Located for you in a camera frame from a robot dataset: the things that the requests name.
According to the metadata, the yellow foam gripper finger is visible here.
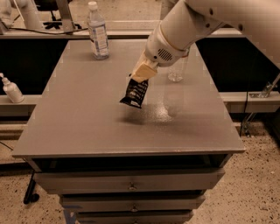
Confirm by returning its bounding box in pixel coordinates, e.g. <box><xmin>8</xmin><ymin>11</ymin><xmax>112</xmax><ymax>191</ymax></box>
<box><xmin>131</xmin><ymin>62</ymin><xmax>158</xmax><ymax>83</ymax></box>
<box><xmin>136</xmin><ymin>52</ymin><xmax>152</xmax><ymax>67</ymax></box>

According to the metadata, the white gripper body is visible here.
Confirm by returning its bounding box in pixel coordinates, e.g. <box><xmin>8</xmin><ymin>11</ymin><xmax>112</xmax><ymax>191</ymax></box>
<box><xmin>144</xmin><ymin>25</ymin><xmax>190</xmax><ymax>67</ymax></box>

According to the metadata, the black rxbar chocolate wrapper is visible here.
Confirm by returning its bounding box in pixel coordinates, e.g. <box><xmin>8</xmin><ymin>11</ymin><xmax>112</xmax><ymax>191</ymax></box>
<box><xmin>120</xmin><ymin>79</ymin><xmax>149</xmax><ymax>109</ymax></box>

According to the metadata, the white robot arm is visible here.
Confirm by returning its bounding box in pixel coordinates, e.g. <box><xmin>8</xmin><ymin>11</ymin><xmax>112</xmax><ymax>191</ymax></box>
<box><xmin>131</xmin><ymin>0</ymin><xmax>280</xmax><ymax>83</ymax></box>

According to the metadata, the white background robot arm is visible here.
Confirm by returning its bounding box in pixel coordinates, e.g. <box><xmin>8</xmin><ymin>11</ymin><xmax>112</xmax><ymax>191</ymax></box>
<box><xmin>0</xmin><ymin>0</ymin><xmax>43</xmax><ymax>30</ymax></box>

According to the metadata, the clear plastic water bottle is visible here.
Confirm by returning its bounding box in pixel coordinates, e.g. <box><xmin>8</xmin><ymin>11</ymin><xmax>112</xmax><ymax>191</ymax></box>
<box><xmin>168</xmin><ymin>57</ymin><xmax>188</xmax><ymax>82</ymax></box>

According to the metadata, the blue label plastic bottle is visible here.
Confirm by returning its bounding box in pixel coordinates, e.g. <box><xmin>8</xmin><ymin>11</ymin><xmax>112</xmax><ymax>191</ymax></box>
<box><xmin>87</xmin><ymin>1</ymin><xmax>109</xmax><ymax>60</ymax></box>

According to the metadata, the white pump dispenser bottle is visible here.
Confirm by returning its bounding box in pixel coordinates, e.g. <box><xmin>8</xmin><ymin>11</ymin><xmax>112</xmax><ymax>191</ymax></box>
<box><xmin>0</xmin><ymin>73</ymin><xmax>24</xmax><ymax>103</ymax></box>

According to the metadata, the black office chair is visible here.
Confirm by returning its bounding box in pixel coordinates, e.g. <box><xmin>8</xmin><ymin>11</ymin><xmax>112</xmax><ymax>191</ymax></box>
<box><xmin>34</xmin><ymin>0</ymin><xmax>81</xmax><ymax>32</ymax></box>

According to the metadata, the grey top drawer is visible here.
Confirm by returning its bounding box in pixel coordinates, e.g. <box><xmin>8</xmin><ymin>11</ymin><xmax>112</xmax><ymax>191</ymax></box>
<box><xmin>35</xmin><ymin>168</ymin><xmax>225</xmax><ymax>194</ymax></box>

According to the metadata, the grey drawer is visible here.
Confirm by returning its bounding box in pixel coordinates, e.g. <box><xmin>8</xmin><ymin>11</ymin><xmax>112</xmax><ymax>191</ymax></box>
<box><xmin>60</xmin><ymin>191</ymin><xmax>205</xmax><ymax>212</ymax></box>
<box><xmin>35</xmin><ymin>168</ymin><xmax>225</xmax><ymax>194</ymax></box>
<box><xmin>77</xmin><ymin>210</ymin><xmax>193</xmax><ymax>224</ymax></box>

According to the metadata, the grey bottom drawer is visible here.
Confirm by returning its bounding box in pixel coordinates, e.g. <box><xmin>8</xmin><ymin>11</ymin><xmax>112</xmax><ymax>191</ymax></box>
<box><xmin>77</xmin><ymin>210</ymin><xmax>193</xmax><ymax>224</ymax></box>

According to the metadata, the grey middle drawer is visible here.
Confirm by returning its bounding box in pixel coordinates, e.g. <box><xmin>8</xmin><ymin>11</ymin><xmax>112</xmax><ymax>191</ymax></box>
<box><xmin>60</xmin><ymin>191</ymin><xmax>205</xmax><ymax>212</ymax></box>

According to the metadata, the black caster leg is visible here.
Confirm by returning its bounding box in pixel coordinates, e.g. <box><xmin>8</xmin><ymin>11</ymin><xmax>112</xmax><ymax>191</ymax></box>
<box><xmin>24</xmin><ymin>174</ymin><xmax>39</xmax><ymax>205</ymax></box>

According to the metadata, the black cable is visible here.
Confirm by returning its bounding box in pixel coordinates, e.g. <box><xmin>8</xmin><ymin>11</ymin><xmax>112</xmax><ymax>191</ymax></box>
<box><xmin>11</xmin><ymin>26</ymin><xmax>89</xmax><ymax>36</ymax></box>

